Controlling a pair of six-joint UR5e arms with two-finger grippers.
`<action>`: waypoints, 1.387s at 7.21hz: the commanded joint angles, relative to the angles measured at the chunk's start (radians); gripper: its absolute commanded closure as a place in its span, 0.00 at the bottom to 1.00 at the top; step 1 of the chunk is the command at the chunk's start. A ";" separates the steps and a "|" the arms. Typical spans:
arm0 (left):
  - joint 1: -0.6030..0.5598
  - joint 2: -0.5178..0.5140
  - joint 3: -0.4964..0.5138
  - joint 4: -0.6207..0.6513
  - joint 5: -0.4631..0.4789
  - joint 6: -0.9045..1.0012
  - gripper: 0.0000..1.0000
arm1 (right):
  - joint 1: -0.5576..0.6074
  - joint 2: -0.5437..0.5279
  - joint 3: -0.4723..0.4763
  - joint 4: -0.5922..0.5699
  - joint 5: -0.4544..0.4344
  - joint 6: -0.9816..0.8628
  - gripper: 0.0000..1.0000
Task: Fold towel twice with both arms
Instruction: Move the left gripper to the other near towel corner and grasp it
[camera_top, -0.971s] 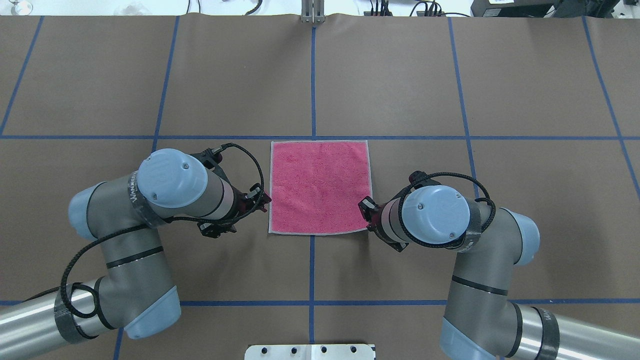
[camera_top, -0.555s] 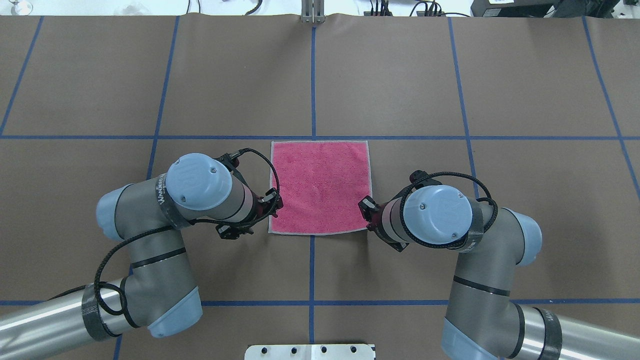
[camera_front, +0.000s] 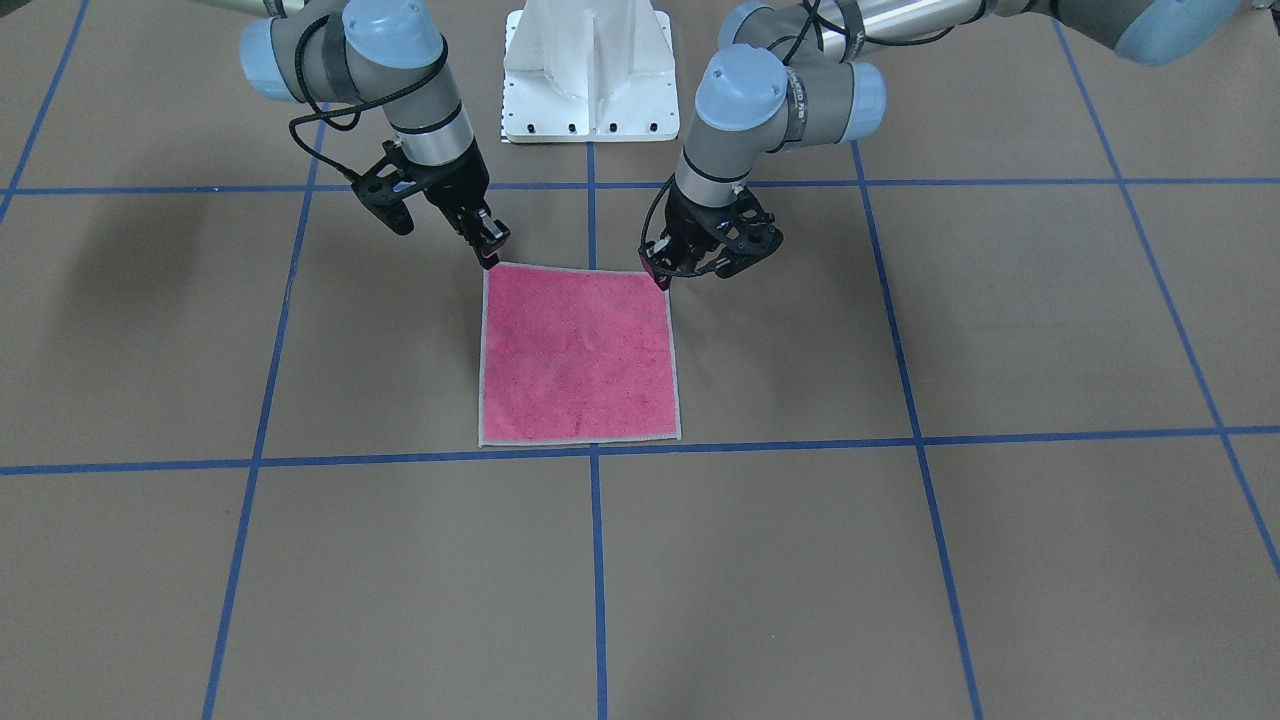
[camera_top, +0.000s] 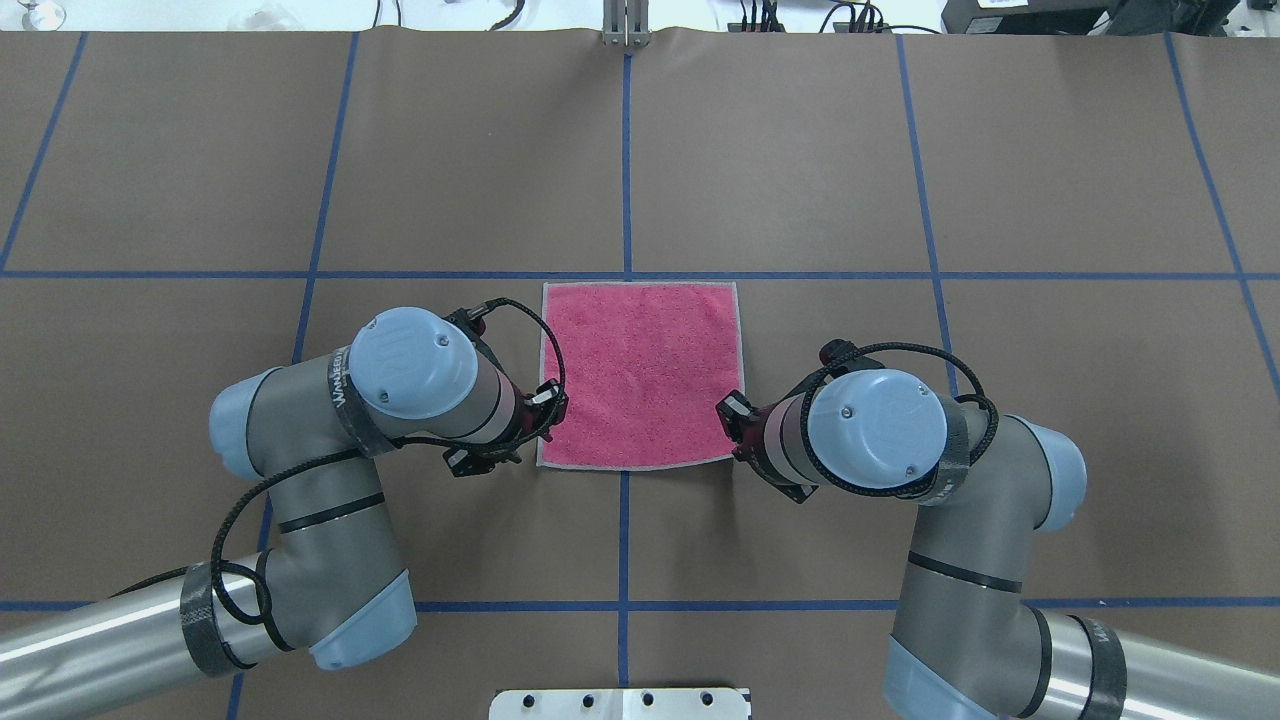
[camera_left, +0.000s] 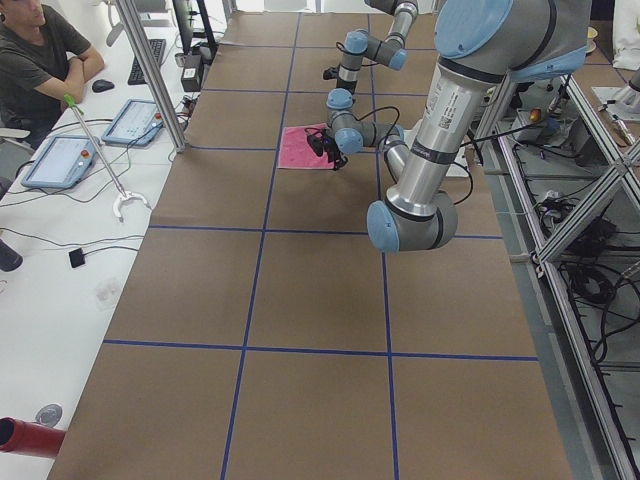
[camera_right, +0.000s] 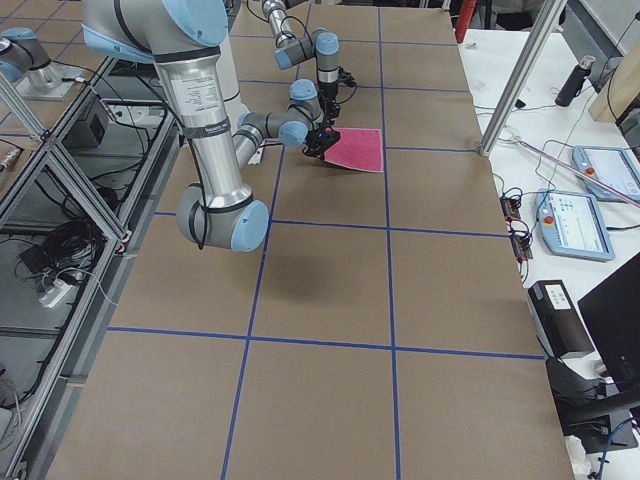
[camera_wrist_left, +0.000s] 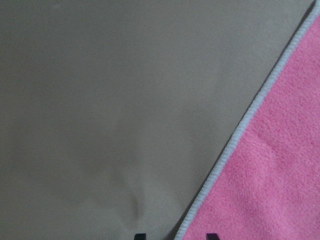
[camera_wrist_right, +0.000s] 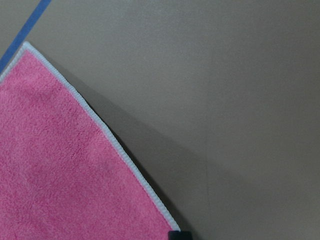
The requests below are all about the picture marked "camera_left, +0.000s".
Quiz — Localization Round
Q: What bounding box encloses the seated man in dark shirt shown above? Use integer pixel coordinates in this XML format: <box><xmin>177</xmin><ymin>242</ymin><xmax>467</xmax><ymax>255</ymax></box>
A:
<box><xmin>1</xmin><ymin>1</ymin><xmax>105</xmax><ymax>149</ymax></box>

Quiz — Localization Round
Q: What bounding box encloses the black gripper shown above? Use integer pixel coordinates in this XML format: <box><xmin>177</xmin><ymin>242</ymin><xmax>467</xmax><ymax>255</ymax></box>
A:
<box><xmin>323</xmin><ymin>137</ymin><xmax>348</xmax><ymax>171</ymax></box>

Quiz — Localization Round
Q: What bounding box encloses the silver reacher grabber tool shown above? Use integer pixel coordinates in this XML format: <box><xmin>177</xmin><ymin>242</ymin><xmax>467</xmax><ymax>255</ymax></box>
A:
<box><xmin>63</xmin><ymin>93</ymin><xmax>151</xmax><ymax>222</ymax></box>

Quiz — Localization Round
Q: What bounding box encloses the red cylinder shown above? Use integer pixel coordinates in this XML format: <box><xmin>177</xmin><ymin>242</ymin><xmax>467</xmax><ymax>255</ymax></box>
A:
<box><xmin>1</xmin><ymin>417</ymin><xmax>66</xmax><ymax>459</ymax></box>

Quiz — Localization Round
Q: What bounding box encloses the blue teach pendant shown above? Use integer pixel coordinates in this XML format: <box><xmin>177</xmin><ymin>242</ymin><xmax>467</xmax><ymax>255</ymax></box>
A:
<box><xmin>101</xmin><ymin>99</ymin><xmax>163</xmax><ymax>148</ymax></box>
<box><xmin>21</xmin><ymin>135</ymin><xmax>96</xmax><ymax>189</ymax></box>

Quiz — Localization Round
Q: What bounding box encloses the far blue teach pendant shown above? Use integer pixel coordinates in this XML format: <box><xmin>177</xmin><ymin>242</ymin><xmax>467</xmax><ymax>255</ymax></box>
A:
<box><xmin>101</xmin><ymin>99</ymin><xmax>163</xmax><ymax>148</ymax></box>

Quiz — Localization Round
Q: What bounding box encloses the aluminium side frame rail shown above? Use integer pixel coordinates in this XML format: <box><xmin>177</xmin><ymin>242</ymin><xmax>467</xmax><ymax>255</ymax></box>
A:
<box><xmin>474</xmin><ymin>59</ymin><xmax>639</xmax><ymax>479</ymax></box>

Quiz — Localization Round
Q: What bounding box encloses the small black square device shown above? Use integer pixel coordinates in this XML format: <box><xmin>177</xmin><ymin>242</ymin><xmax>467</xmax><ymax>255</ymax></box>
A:
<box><xmin>68</xmin><ymin>248</ymin><xmax>86</xmax><ymax>269</ymax></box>

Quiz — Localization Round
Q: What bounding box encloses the round silver desk grommet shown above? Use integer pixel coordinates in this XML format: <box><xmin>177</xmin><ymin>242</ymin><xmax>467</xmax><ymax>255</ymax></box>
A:
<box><xmin>34</xmin><ymin>403</ymin><xmax>63</xmax><ymax>428</ymax></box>

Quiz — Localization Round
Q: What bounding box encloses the black box on desk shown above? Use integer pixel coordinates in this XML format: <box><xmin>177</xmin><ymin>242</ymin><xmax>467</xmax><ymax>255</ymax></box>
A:
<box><xmin>181</xmin><ymin>54</ymin><xmax>204</xmax><ymax>93</ymax></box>

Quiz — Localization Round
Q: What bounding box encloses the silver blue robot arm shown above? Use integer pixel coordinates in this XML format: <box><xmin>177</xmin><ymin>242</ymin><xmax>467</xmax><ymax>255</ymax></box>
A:
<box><xmin>326</xmin><ymin>0</ymin><xmax>591</xmax><ymax>252</ymax></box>
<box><xmin>322</xmin><ymin>1</ymin><xmax>442</xmax><ymax>100</ymax></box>

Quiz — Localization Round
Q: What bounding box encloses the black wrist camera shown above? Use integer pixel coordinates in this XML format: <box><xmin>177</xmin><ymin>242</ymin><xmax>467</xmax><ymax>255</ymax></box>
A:
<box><xmin>322</xmin><ymin>67</ymin><xmax>339</xmax><ymax>81</ymax></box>
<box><xmin>304</xmin><ymin>127</ymin><xmax>329</xmax><ymax>157</ymax></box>

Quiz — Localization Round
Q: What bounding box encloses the aluminium frame post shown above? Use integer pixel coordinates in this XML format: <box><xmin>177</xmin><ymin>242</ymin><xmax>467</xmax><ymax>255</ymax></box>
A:
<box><xmin>115</xmin><ymin>0</ymin><xmax>187</xmax><ymax>153</ymax></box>

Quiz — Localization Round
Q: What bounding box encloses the black computer mouse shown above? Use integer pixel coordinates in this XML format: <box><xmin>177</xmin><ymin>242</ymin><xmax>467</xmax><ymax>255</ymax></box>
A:
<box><xmin>91</xmin><ymin>79</ymin><xmax>115</xmax><ymax>93</ymax></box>

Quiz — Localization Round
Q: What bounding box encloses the pink and grey towel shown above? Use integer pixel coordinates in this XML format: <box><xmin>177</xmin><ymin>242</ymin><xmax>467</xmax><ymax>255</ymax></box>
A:
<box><xmin>277</xmin><ymin>123</ymin><xmax>333</xmax><ymax>170</ymax></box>

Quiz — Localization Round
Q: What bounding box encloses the black keyboard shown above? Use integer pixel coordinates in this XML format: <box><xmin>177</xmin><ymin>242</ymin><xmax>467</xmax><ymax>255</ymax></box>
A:
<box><xmin>127</xmin><ymin>38</ymin><xmax>167</xmax><ymax>86</ymax></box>

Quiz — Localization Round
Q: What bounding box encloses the near blue teach pendant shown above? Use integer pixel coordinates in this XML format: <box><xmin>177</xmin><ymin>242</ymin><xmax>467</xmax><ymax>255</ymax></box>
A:
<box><xmin>21</xmin><ymin>135</ymin><xmax>96</xmax><ymax>189</ymax></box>

